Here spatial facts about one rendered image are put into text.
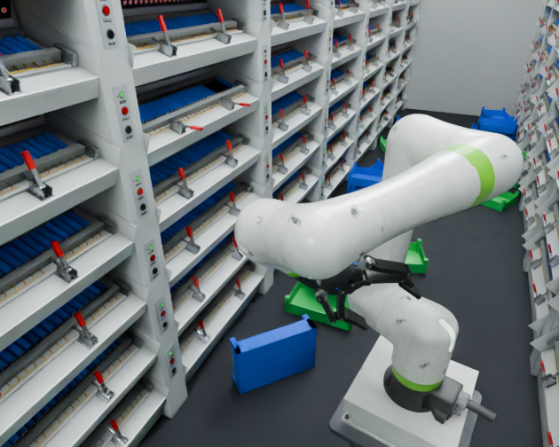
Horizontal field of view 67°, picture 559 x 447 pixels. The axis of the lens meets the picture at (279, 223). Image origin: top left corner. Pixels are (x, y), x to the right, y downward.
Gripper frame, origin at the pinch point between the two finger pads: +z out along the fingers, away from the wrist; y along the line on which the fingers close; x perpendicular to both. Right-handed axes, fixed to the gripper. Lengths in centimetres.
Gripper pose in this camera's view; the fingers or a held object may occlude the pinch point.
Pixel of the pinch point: (387, 307)
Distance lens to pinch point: 92.4
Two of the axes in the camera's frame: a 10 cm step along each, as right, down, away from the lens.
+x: 1.0, 6.7, -7.4
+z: 7.1, 4.7, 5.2
